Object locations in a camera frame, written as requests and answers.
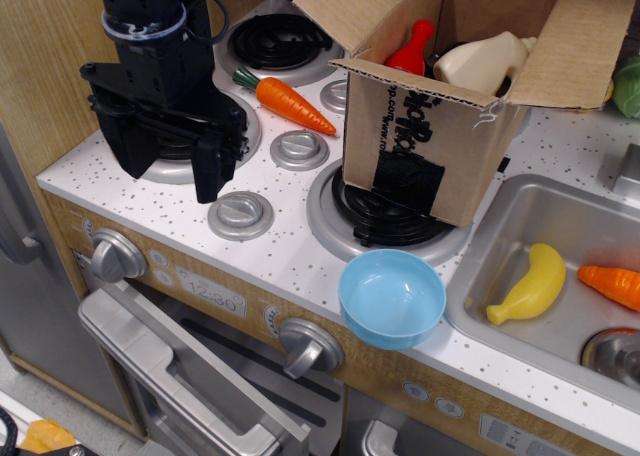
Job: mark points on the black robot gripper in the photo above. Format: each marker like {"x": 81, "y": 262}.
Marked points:
{"x": 167, "y": 91}

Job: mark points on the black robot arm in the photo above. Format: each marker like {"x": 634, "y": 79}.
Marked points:
{"x": 149, "y": 22}

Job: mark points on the light blue plastic bowl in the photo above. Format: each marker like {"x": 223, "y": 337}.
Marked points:
{"x": 391, "y": 299}

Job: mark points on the front left burner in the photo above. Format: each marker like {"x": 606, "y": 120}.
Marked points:
{"x": 173, "y": 165}

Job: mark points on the silver stove top knob front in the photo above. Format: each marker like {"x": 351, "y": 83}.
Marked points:
{"x": 240, "y": 216}

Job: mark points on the silver stove knob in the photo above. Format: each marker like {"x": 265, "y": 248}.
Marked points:
{"x": 333, "y": 96}
{"x": 240, "y": 216}
{"x": 299, "y": 150}

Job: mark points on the orange toy carrot on stove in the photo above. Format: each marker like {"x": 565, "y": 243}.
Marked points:
{"x": 278, "y": 97}

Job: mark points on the silver oven dial left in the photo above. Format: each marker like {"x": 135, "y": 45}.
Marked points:
{"x": 115, "y": 257}

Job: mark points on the silver oven dial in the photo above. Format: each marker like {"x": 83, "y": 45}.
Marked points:
{"x": 308, "y": 347}
{"x": 115, "y": 257}

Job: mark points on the silver stove top knob middle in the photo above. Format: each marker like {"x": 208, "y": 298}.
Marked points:
{"x": 299, "y": 150}

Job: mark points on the oven clock display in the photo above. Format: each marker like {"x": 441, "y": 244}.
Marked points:
{"x": 212, "y": 292}

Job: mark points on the black back left burner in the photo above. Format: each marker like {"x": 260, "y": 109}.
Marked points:
{"x": 278, "y": 42}

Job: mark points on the black burner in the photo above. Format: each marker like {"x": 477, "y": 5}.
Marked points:
{"x": 278, "y": 42}
{"x": 376, "y": 220}

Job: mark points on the silver stove top knob back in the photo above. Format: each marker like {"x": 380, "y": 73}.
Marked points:
{"x": 333, "y": 96}

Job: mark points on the black front right burner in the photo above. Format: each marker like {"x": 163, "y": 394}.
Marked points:
{"x": 376, "y": 220}

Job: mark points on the silver toy fridge door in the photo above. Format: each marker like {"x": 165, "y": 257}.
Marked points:
{"x": 40, "y": 328}

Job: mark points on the brown cardboard box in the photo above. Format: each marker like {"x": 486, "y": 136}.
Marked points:
{"x": 435, "y": 147}

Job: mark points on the silver oven dial right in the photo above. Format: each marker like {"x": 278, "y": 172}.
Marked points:
{"x": 308, "y": 347}

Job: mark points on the red toy bottle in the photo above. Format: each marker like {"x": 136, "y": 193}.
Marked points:
{"x": 410, "y": 57}

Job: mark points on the yellow object on floor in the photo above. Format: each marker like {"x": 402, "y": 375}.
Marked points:
{"x": 46, "y": 435}

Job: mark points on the cream toy milk jug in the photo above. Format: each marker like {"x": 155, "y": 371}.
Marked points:
{"x": 483, "y": 66}

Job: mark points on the silver toy sink basin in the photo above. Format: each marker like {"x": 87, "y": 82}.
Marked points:
{"x": 585, "y": 229}

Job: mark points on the yellow toy banana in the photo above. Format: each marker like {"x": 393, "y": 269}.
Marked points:
{"x": 536, "y": 291}

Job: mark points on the grey toy faucet base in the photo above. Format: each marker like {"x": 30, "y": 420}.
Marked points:
{"x": 627, "y": 180}

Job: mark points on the green toy cabbage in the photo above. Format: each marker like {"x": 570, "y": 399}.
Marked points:
{"x": 626, "y": 88}

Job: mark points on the orange toy carrot in sink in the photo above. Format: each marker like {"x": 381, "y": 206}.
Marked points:
{"x": 616, "y": 284}

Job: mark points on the silver pot in sink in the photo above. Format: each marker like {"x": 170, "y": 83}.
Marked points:
{"x": 614, "y": 353}

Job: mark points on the silver oven door handle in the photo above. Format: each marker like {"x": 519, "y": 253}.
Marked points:
{"x": 208, "y": 407}

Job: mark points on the silver dishwasher handle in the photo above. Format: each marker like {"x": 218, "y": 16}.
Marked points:
{"x": 380, "y": 438}

